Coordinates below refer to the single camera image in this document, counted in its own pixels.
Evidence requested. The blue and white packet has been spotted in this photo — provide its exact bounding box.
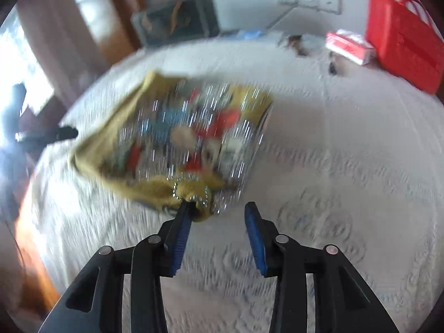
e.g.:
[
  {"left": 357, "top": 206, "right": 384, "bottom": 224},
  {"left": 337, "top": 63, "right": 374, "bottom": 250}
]
[{"left": 236, "top": 29, "right": 268, "bottom": 40}]

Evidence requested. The red tissue pack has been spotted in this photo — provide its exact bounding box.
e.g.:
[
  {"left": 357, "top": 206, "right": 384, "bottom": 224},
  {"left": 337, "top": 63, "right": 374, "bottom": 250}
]
[{"left": 325, "top": 29, "right": 377, "bottom": 66}]

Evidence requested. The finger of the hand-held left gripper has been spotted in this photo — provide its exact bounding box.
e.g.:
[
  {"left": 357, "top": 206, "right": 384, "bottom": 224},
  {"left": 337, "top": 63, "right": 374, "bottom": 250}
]
[{"left": 17, "top": 127, "right": 79, "bottom": 144}]

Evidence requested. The red hard carry case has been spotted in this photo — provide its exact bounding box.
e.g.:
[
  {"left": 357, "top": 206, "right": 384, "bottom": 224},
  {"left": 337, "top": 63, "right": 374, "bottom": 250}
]
[{"left": 366, "top": 0, "right": 444, "bottom": 95}]

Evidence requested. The white power strip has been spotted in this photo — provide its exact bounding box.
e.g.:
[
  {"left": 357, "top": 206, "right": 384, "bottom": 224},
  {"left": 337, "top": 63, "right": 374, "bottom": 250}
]
[{"left": 276, "top": 0, "right": 342, "bottom": 15}]

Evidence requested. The brown cord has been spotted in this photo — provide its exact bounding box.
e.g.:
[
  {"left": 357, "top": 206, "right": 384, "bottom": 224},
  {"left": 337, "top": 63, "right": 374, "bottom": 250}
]
[{"left": 288, "top": 34, "right": 309, "bottom": 57}]

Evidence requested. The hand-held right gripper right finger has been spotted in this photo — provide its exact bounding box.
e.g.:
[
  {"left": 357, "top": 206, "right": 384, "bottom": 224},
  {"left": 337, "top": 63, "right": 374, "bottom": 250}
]
[{"left": 244, "top": 201, "right": 400, "bottom": 333}]

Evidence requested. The mustard yellow printed shirt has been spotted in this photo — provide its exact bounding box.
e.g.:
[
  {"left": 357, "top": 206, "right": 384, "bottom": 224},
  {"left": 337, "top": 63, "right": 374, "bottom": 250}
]
[{"left": 68, "top": 70, "right": 274, "bottom": 223}]

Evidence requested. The grey crate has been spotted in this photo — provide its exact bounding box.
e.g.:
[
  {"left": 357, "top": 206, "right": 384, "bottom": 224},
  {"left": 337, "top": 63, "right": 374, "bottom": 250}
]
[{"left": 131, "top": 0, "right": 221, "bottom": 47}]

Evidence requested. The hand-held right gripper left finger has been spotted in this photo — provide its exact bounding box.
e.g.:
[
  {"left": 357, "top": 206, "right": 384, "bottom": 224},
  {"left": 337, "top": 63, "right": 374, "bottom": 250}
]
[{"left": 37, "top": 201, "right": 193, "bottom": 333}]

